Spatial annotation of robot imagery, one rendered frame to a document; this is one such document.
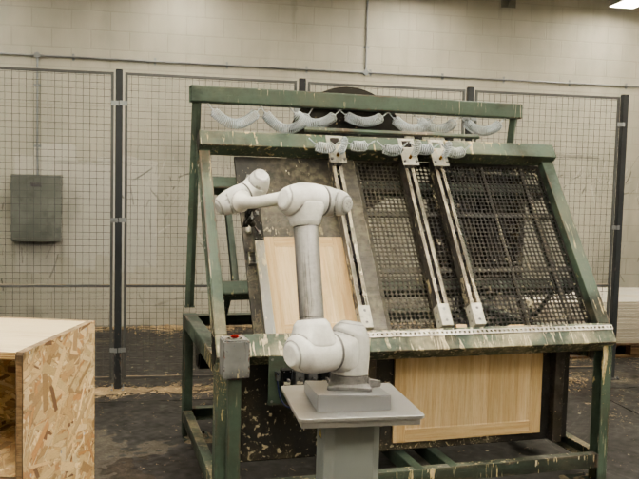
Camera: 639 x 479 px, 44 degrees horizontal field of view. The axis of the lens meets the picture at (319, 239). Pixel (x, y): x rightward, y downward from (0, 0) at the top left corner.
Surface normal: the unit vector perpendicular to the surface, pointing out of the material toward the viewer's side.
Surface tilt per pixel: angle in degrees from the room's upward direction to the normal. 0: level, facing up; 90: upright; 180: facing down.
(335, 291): 55
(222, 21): 90
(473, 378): 90
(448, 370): 90
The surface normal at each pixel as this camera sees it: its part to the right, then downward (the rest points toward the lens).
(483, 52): 0.19, 0.07
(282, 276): 0.25, -0.51
